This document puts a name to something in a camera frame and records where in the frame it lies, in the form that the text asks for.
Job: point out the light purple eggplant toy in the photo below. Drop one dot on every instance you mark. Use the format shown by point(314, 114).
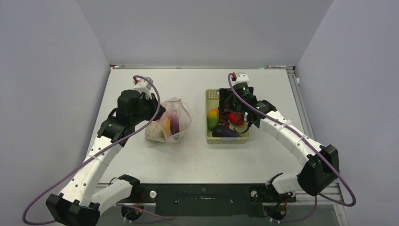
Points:
point(174, 122)

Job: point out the clear zip top bag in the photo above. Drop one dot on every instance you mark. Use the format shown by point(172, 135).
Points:
point(185, 119)

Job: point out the red tomato toy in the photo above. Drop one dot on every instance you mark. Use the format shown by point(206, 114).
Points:
point(236, 119)

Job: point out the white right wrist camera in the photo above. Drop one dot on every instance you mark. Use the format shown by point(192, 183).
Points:
point(239, 78)

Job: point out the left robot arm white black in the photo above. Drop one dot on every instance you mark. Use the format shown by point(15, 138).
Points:
point(78, 204)

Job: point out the beige plastic basket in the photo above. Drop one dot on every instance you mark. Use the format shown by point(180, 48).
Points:
point(212, 102)

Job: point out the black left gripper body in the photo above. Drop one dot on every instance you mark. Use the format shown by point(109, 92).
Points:
point(147, 109)

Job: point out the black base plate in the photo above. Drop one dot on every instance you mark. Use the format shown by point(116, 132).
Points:
point(207, 200)

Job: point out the small orange fruit toy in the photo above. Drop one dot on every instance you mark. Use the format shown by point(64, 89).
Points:
point(212, 119)

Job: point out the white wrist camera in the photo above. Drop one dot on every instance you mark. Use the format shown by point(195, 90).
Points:
point(142, 86)
point(239, 78)

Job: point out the yellow bell pepper toy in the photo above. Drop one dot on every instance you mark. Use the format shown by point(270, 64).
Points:
point(166, 128)

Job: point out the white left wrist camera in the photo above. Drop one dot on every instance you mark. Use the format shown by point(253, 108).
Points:
point(142, 86)

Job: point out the green cabbage toy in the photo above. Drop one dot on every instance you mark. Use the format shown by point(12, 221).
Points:
point(154, 133)

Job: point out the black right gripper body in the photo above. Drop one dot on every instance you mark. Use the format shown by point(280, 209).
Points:
point(234, 106)

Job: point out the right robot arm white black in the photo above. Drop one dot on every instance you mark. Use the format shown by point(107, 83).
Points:
point(320, 164)

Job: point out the dark red grapes toy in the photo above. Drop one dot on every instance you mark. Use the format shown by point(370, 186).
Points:
point(224, 119)

